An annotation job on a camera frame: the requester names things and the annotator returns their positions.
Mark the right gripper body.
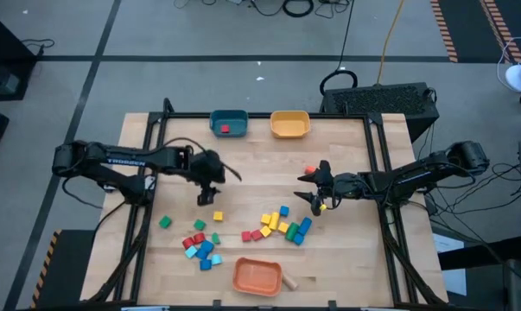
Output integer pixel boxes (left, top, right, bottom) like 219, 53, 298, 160
310, 171, 363, 216

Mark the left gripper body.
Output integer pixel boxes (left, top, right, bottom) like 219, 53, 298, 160
189, 149, 226, 185

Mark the green wooden cylinder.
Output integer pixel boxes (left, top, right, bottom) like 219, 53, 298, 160
284, 222, 301, 242

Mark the natural wooden cylinder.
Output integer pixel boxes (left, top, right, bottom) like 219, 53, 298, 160
282, 272, 300, 291

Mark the orange plastic bin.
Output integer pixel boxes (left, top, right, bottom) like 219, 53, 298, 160
232, 257, 284, 298

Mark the yellow plastic bin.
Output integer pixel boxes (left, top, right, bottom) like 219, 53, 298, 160
270, 110, 312, 140

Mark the teal plastic bin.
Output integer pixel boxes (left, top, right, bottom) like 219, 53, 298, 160
209, 109, 250, 138

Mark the black computer case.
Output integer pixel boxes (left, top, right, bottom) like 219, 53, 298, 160
320, 81, 441, 143

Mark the white paper sheet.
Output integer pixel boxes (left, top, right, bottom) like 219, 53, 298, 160
432, 232, 467, 297

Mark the black mat with yellow stripes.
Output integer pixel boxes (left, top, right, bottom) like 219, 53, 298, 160
29, 228, 98, 310

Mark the black mat with orange stripes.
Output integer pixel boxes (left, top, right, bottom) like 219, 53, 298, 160
429, 0, 521, 65

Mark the white round device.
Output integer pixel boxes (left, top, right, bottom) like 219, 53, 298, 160
504, 55, 521, 94

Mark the black cabinet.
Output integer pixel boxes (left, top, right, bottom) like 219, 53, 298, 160
0, 8, 39, 103

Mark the black metal table frame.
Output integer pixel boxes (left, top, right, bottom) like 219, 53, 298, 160
85, 97, 449, 310

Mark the black hanging cable with loop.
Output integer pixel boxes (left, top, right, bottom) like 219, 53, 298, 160
319, 0, 359, 97

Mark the yellow hanging cable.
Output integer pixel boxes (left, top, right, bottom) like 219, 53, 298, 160
375, 0, 406, 86

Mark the black cable coil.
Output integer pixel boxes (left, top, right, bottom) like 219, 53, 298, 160
282, 0, 315, 18

